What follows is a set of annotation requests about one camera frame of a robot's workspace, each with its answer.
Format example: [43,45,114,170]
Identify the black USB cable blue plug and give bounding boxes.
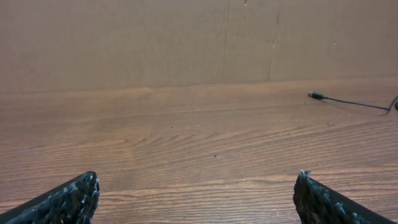
[307,91,397,114]

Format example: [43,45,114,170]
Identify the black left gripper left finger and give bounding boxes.
[1,171,100,224]

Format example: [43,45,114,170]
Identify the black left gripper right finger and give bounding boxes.
[293,170,395,224]

